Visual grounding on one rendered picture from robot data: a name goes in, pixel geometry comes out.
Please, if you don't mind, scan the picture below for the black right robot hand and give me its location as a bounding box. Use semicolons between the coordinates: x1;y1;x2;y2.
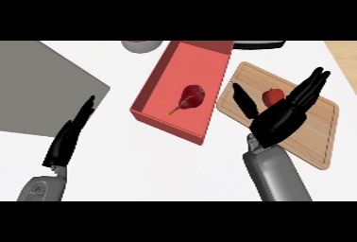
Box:
230;66;331;149

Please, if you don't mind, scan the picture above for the small red fruit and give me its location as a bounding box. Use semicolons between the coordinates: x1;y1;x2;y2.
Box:
261;88;286;108

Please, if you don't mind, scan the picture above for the grey flat slab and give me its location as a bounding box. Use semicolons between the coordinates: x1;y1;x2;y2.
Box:
0;41;112;138

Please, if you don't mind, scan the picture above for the dark red pear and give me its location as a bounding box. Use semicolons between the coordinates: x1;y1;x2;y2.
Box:
166;84;206;116

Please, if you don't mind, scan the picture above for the grey bowl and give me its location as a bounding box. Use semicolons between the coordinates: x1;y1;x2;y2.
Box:
120;41;165;54

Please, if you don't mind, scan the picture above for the wooden cutting board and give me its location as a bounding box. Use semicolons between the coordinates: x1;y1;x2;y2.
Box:
215;60;340;171

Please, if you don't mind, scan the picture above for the pale wooden board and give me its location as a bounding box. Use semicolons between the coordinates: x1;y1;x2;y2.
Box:
323;41;357;95

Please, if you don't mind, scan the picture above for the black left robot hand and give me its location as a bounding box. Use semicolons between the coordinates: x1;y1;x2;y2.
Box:
41;95;97;168

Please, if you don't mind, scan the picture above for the red open box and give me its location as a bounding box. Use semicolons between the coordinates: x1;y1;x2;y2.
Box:
128;41;236;147

